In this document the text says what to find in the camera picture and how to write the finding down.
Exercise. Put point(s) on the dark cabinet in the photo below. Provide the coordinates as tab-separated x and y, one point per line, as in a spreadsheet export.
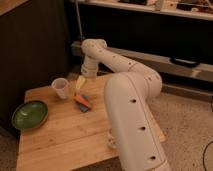
34	49

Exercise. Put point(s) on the metal pole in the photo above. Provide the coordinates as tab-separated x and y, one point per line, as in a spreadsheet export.
79	20

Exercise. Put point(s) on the orange block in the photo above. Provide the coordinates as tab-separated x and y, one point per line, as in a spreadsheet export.
80	99

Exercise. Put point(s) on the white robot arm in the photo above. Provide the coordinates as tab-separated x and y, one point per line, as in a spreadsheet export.
126	93

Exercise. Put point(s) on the blue block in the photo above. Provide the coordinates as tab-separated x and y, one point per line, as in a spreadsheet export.
82	107

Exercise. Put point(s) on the black handle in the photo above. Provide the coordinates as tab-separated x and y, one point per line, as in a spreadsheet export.
184	64

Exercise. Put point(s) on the white paper cup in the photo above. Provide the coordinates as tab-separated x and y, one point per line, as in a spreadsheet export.
61	87

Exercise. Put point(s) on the grey metal shelf rail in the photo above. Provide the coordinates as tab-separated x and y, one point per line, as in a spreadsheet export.
202	72

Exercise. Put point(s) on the green ceramic bowl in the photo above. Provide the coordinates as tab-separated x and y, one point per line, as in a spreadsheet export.
29	115

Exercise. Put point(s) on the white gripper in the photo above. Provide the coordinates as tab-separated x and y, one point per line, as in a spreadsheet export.
86	73

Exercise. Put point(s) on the upper white shelf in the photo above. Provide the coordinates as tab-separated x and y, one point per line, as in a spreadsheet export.
148	9

